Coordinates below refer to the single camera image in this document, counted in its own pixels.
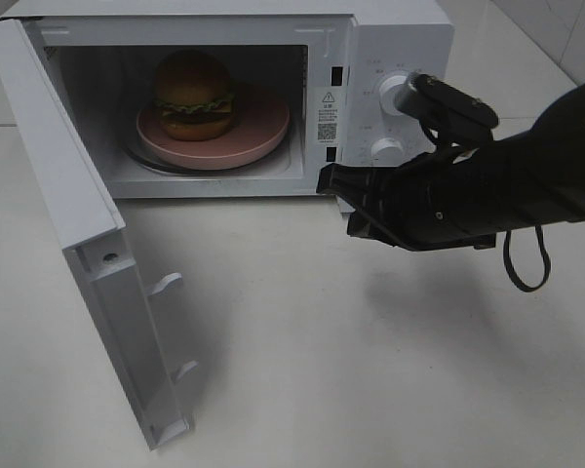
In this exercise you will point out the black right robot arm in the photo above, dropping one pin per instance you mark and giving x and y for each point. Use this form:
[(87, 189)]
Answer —
[(471, 186)]

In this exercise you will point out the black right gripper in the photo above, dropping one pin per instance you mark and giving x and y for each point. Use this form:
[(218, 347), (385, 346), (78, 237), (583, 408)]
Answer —
[(392, 205)]

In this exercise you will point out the glass microwave turntable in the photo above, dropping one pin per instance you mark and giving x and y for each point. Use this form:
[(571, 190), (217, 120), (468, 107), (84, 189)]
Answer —
[(285, 161)]

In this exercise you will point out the upper white power knob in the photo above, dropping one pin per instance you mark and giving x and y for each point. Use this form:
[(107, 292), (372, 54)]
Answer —
[(388, 89)]

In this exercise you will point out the white timer knob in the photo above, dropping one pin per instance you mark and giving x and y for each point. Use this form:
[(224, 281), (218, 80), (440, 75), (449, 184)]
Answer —
[(387, 149)]

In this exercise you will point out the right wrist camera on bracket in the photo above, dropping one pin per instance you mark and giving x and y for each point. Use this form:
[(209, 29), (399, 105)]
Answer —
[(446, 115)]

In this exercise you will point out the white microwave oven body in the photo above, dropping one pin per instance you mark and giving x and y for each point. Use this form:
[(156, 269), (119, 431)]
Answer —
[(326, 58)]

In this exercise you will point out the pink round plate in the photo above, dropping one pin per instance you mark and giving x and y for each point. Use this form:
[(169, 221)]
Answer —
[(234, 135)]

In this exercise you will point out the toy hamburger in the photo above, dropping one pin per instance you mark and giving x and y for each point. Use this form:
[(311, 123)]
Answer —
[(193, 96)]

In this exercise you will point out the white microwave door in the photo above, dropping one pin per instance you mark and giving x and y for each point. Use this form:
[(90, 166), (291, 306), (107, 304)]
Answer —
[(91, 234)]

